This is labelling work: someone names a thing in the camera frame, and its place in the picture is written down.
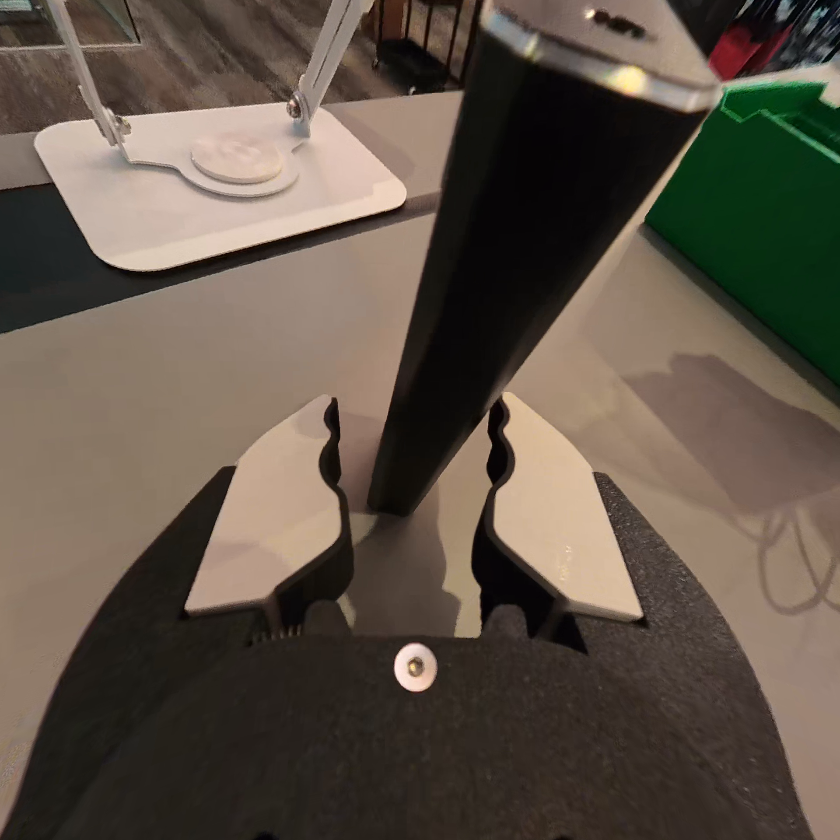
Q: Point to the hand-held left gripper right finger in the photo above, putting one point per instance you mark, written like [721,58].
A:
[558,518]

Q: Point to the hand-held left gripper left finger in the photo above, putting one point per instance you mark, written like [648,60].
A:
[262,525]

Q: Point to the black usb hub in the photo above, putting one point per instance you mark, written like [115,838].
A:
[525,229]

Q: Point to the white metal document stand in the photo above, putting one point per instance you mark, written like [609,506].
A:
[262,216]

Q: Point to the green plastic bin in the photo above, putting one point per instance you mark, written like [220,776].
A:
[754,229]

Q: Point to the black wheeled cart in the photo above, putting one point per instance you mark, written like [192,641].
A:
[407,59]

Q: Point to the red bag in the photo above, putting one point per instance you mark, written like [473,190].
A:
[741,49]

